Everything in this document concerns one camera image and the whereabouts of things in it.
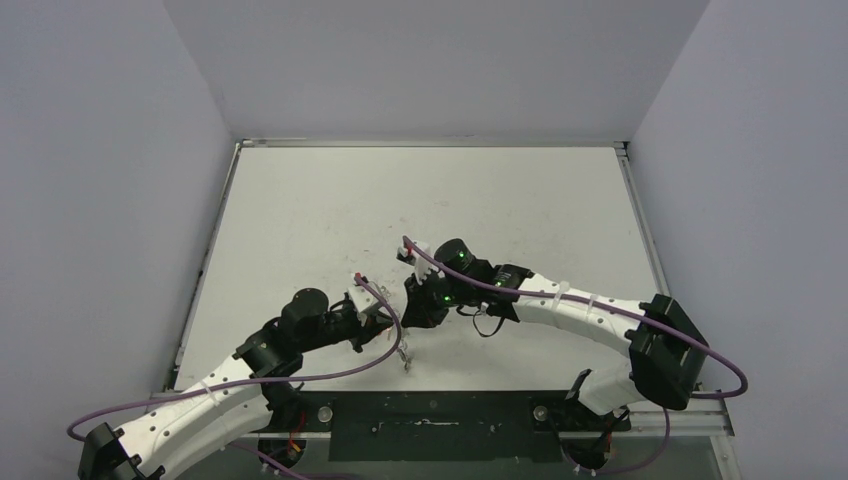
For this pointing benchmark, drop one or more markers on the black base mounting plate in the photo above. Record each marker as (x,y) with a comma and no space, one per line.
(441,426)

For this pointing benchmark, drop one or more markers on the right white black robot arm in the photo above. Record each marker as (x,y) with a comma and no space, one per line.
(656,338)

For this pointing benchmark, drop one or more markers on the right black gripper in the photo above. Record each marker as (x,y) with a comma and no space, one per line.
(416,302)

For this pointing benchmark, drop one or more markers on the metal key holder ring plate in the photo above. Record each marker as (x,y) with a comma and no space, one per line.
(404,358)

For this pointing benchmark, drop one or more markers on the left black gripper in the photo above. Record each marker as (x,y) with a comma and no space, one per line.
(377,321)

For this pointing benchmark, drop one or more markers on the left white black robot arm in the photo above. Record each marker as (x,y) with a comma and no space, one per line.
(241,395)

